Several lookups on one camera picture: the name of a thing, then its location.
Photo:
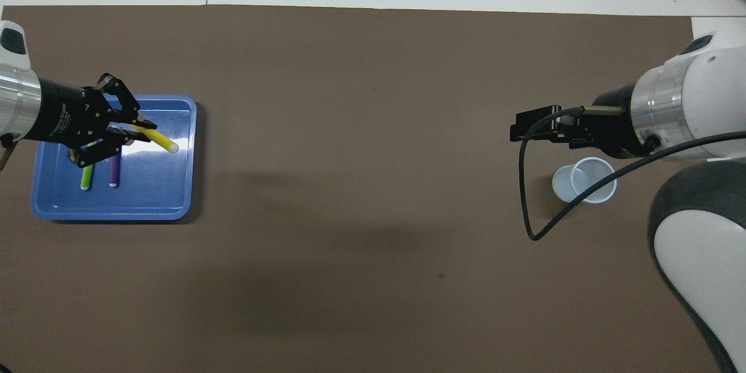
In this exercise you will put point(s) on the green pen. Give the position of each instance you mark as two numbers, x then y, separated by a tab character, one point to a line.
87	178

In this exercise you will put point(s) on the blue plastic tray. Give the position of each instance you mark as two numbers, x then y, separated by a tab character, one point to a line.
157	192

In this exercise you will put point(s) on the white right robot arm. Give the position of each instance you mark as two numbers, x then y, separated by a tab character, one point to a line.
699	256

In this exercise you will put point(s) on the yellow pen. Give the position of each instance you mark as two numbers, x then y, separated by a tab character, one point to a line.
157	137

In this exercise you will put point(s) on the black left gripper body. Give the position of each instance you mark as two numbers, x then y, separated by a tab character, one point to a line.
67	113

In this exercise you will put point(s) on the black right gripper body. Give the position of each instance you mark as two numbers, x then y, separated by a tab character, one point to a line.
612	128

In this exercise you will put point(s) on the brown table mat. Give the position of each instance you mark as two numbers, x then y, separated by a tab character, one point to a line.
373	245

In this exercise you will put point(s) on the purple pen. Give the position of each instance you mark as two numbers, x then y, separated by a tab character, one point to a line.
114	173

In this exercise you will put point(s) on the translucent plastic cup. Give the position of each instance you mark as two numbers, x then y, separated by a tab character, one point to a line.
593	183

